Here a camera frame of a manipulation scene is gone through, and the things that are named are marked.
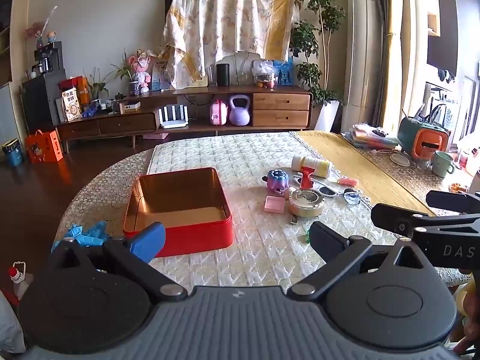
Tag small potted grass plant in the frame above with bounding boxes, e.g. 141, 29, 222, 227
83, 67, 109, 102

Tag floral cloth cover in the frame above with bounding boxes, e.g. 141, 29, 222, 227
157, 0, 302, 81

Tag yellow woven table mat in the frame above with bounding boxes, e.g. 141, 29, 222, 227
292, 130, 436, 216

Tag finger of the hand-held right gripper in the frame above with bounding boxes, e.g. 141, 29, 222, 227
425, 190, 480, 214
370, 202, 437, 239

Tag vase with flowers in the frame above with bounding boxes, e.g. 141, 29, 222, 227
25, 5, 59, 50

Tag pink doll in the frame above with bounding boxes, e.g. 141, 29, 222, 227
129, 49, 152, 93

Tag purple blue spotted toy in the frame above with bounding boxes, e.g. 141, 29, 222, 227
265, 169, 291, 196

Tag pink ribbed soap dish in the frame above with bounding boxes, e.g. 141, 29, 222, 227
264, 195, 287, 214

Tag black mini fridge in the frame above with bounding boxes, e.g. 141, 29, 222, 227
20, 69, 68, 134

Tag round gold tin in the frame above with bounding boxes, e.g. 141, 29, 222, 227
288, 188, 324, 217

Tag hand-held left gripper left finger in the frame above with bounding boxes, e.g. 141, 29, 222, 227
50, 222, 188, 302

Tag purple kettlebell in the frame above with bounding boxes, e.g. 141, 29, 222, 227
229, 95, 251, 126

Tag white yellow bottle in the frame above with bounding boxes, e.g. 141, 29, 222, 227
292, 154, 333, 178

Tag blue disposable gloves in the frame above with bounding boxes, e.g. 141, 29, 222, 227
52, 220, 110, 249

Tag wooden television console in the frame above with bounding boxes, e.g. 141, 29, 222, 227
56, 85, 314, 153

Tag blue waste bin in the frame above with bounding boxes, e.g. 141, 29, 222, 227
2, 139, 24, 166

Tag white standing air conditioner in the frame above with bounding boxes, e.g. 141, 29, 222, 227
340, 0, 392, 134

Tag green mug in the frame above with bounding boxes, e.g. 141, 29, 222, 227
431, 151, 456, 178

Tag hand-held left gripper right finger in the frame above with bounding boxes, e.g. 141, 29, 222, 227
287, 221, 437, 302

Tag pink toy suitcase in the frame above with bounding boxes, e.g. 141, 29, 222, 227
209, 98, 229, 125

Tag white router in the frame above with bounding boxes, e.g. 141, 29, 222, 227
158, 106, 189, 129

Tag red gift box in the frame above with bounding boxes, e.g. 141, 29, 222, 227
58, 76, 91, 105

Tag orange gift bag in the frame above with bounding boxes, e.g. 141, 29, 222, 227
25, 130, 64, 164

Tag tall potted tree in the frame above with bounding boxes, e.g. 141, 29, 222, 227
289, 0, 346, 133

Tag beige curtain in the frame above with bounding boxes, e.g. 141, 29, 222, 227
397, 0, 424, 136

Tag white sunglasses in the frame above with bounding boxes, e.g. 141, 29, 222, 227
292, 174, 339, 198

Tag clear bag of snacks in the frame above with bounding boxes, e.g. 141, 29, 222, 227
251, 60, 279, 88

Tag black coffee machine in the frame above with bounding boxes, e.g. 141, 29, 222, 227
34, 42, 62, 74

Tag blue picture frame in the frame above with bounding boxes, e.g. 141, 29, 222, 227
273, 60, 295, 85

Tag red tin box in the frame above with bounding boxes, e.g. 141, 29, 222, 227
123, 167, 234, 258

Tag potted orchid plant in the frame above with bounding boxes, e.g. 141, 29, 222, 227
112, 50, 141, 96

